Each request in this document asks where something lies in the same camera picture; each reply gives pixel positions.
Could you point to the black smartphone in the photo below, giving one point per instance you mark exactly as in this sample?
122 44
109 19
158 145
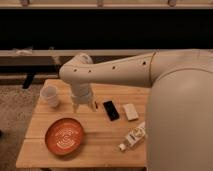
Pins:
111 110

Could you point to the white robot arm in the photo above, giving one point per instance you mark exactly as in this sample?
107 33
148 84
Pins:
179 111

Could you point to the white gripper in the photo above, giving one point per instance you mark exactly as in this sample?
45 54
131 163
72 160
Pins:
82 94

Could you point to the wooden table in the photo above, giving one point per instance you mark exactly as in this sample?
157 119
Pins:
102 136

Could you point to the orange patterned plate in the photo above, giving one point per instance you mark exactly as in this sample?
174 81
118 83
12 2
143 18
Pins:
64 136

